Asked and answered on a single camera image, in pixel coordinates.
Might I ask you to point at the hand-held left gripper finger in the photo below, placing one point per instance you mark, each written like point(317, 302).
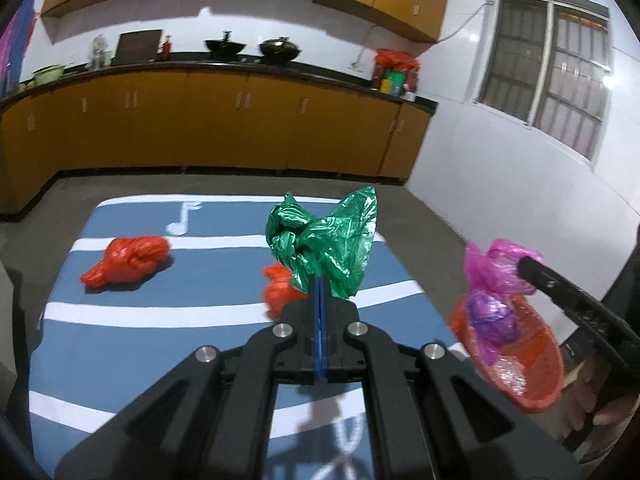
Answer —
point(318, 340)
point(325, 340)

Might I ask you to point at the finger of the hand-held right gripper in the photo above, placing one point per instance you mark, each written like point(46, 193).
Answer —
point(575, 300)

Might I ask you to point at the red bulging plastic bag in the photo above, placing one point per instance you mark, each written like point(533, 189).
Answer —
point(280, 292)

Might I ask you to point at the red plastic bin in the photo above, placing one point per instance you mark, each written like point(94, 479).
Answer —
point(542, 360)

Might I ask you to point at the purple wrapper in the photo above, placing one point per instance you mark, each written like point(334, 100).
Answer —
point(492, 317)

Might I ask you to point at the pink plastic bag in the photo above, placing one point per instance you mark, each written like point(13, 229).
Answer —
point(487, 265)

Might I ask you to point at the clear crinkled plastic wrap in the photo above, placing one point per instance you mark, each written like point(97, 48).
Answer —
point(510, 375)

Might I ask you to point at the green plastic bag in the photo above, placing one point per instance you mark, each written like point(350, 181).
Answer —
point(325, 240)

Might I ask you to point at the person's right hand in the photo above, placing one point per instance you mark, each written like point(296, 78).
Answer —
point(580, 395)

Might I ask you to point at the blue white-striped mat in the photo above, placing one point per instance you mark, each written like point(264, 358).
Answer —
point(150, 340)

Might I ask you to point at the red knotted plastic bag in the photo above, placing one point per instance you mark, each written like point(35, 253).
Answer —
point(130, 260)

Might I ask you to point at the barred window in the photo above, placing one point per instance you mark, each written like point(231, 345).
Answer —
point(540, 60)

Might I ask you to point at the orange lower kitchen cabinets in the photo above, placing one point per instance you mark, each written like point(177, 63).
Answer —
point(200, 120)

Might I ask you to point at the yellow cup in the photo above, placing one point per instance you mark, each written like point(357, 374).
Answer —
point(385, 86)

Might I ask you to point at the black kitchen countertop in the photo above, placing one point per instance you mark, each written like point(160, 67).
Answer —
point(325, 77)

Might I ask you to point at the green box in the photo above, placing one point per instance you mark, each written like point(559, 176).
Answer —
point(397, 82)

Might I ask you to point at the red bag on countertop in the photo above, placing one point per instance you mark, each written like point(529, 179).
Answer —
point(395, 57)

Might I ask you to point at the black wok with lid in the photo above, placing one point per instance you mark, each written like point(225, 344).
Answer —
point(280, 51)

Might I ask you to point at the red bottle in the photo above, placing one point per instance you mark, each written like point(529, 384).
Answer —
point(165, 52)

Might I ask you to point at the dark cutting board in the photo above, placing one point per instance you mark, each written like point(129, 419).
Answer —
point(137, 47)

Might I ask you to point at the clear bag on countertop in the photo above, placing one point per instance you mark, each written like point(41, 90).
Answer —
point(98, 55)

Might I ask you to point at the green basin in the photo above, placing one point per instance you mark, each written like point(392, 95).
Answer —
point(47, 76)

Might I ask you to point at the colourful wall poster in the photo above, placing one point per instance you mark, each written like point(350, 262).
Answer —
point(20, 45)

